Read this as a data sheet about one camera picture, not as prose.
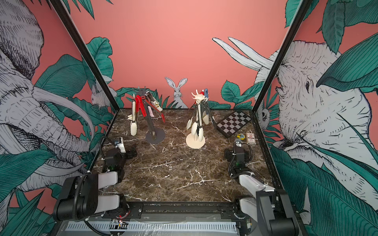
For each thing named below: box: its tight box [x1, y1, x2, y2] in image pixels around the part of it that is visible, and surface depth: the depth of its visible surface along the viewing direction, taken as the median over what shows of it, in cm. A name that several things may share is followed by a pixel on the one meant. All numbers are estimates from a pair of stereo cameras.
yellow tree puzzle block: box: [236, 133, 246, 141], surface depth 106 cm
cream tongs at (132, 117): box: [127, 93, 138, 137], surface depth 80 cm
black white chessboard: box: [216, 110, 252, 139], surface depth 112 cm
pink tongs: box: [147, 104, 155, 118], surface depth 85 cm
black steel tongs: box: [202, 96, 218, 124], surface depth 73 cm
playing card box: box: [245, 132, 257, 146], surface depth 103 cm
